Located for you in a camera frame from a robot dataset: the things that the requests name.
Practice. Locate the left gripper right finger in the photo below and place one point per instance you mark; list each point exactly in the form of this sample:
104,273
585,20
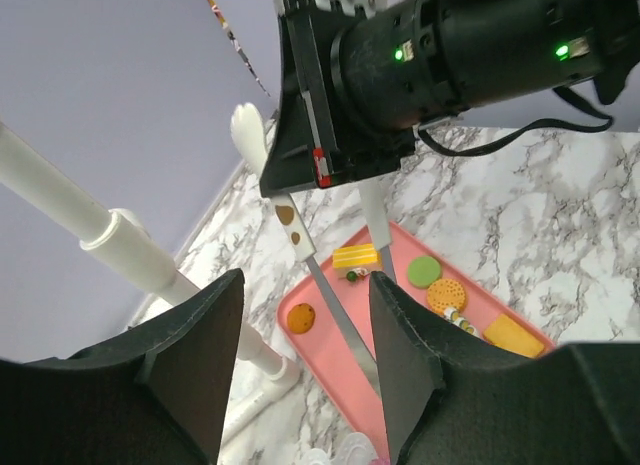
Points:
451,398

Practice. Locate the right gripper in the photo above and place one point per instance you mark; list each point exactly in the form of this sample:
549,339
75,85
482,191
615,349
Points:
321,139

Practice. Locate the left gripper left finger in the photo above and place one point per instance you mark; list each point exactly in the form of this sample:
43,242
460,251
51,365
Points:
155,394

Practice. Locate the white tiered serving stand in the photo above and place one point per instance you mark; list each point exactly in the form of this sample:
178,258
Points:
355,449

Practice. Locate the pink serving tray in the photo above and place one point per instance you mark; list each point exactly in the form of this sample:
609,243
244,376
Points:
329,359

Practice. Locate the yellow sponge cake slice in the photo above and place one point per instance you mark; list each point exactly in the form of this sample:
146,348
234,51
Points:
355,262

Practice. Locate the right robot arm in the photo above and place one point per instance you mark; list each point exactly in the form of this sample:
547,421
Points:
360,87

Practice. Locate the sprinkled cake slice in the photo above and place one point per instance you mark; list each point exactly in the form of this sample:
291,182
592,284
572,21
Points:
455,317

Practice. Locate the yellow cheese wedge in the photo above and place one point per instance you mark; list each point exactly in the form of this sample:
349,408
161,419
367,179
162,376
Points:
506,333

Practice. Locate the yellow round biscuit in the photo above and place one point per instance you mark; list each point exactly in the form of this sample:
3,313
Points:
446,293

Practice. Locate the green round pastry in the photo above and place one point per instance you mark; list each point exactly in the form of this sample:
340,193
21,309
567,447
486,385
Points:
423,271

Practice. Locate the orange cookie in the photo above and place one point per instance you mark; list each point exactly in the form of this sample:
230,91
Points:
300,318

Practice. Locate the white pvc frame right pole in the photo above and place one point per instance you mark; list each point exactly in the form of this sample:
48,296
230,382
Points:
117,239

